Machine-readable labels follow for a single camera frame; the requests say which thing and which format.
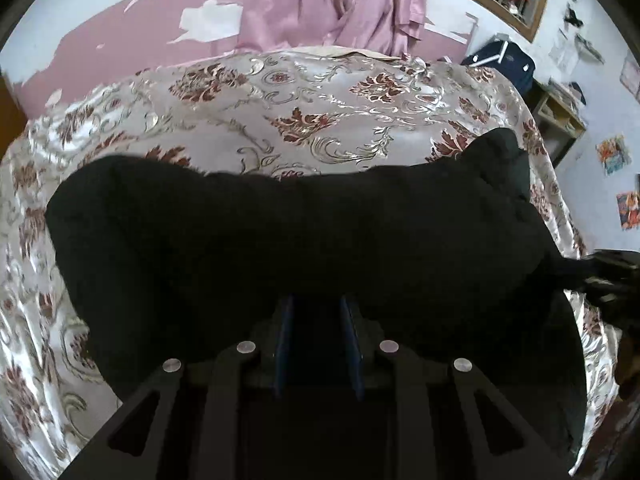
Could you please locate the black garment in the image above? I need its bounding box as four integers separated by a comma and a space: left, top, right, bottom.
46, 129, 586, 479

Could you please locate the wooden shelf unit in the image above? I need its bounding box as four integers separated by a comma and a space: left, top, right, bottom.
530, 79, 587, 167

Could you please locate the navy blue backpack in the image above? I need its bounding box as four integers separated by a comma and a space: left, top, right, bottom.
461, 40, 536, 94

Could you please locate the floral satin bedspread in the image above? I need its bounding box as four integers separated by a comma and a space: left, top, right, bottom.
0, 46, 622, 480

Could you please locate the wooden headboard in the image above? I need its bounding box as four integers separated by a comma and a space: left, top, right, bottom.
0, 76, 27, 158

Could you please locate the pink curtain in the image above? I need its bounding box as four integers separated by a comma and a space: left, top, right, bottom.
238, 0, 426, 56

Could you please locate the colourful wall poster lower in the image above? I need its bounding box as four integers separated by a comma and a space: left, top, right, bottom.
616, 191, 640, 231

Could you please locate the colourful wall poster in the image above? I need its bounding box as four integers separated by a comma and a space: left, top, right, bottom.
616, 191, 640, 231
596, 134, 632, 176

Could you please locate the colourful wall poster upper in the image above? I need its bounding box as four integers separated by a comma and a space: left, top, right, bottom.
596, 134, 632, 176

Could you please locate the wall calendar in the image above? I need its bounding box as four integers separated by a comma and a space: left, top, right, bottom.
620, 52, 640, 101

